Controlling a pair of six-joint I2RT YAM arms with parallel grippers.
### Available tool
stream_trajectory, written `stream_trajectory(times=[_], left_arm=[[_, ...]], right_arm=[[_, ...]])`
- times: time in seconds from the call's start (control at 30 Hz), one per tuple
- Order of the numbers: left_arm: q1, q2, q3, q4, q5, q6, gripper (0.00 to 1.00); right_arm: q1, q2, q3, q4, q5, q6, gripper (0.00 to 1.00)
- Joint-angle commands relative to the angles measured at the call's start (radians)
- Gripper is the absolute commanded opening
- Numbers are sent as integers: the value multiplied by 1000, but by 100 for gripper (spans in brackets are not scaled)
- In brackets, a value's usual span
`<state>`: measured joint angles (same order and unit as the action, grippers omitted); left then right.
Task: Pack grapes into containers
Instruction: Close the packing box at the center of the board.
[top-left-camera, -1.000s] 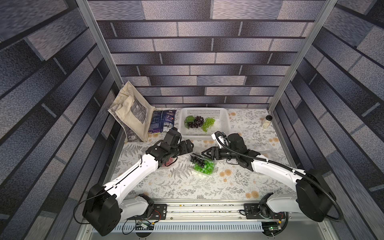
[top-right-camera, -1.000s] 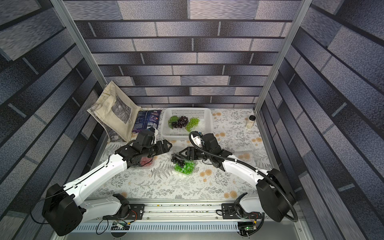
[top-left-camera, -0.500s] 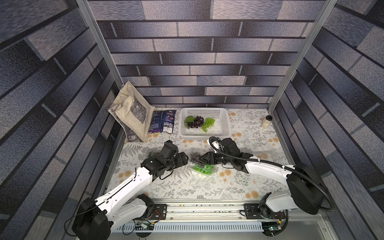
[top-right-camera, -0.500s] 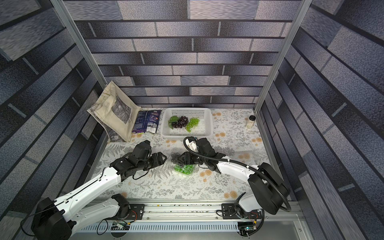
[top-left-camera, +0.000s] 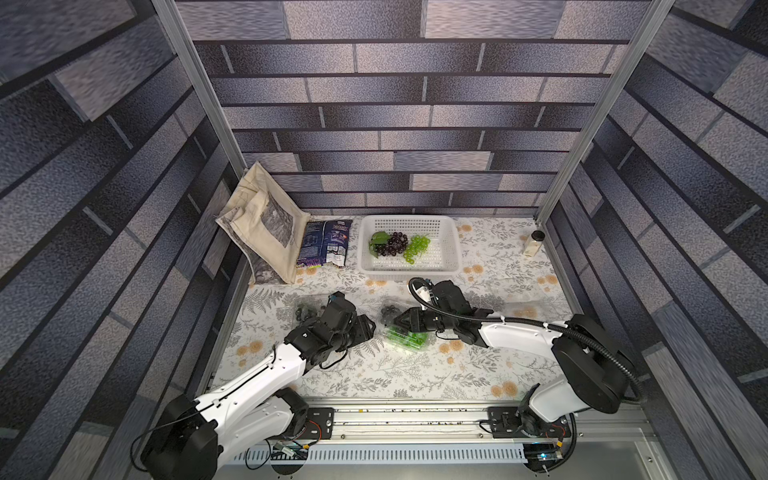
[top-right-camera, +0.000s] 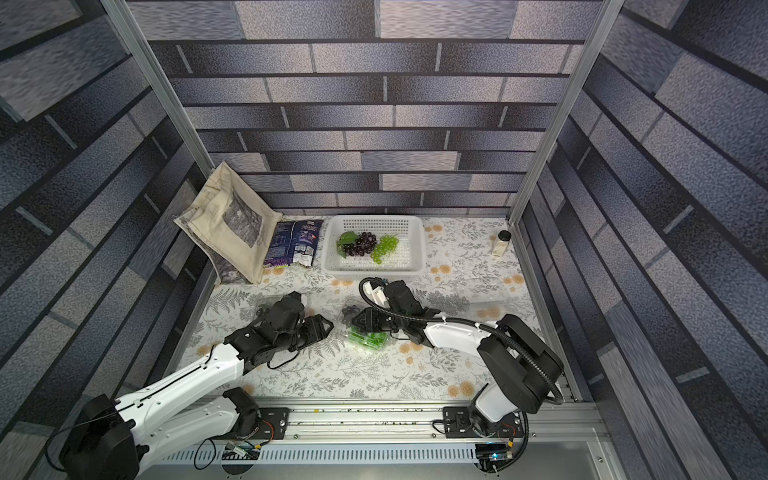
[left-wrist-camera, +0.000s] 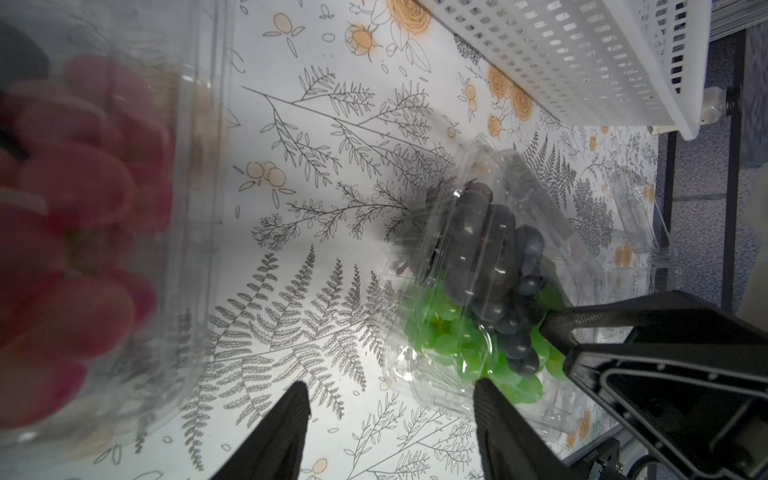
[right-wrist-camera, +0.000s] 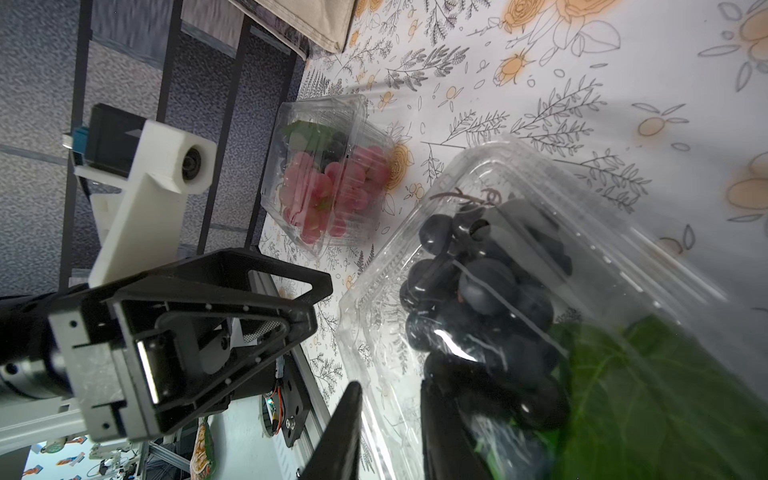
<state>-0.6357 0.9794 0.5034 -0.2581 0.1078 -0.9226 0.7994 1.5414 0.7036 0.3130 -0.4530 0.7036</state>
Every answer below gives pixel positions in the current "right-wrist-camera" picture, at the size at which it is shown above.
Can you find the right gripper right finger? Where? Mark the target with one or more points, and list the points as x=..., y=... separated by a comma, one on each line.
x=448, y=451

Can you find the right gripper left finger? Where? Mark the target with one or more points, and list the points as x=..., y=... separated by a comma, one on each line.
x=337, y=455

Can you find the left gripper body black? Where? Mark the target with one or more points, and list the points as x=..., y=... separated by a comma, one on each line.
x=69, y=344

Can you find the clear plastic clamshell container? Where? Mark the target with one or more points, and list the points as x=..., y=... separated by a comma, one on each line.
x=348, y=114

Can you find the small dark grape bunch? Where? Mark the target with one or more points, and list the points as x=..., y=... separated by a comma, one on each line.
x=478, y=307

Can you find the dark blue grape bunch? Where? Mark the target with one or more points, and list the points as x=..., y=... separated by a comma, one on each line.
x=323, y=144

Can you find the bright green grape bunch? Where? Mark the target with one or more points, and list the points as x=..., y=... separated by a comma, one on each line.
x=648, y=403

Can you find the beige canvas tote bag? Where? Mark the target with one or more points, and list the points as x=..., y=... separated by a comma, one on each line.
x=305, y=27

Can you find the floral tablecloth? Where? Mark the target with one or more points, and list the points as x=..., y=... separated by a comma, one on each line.
x=658, y=107

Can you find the aluminium rail base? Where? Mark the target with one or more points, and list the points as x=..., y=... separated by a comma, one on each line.
x=282, y=336

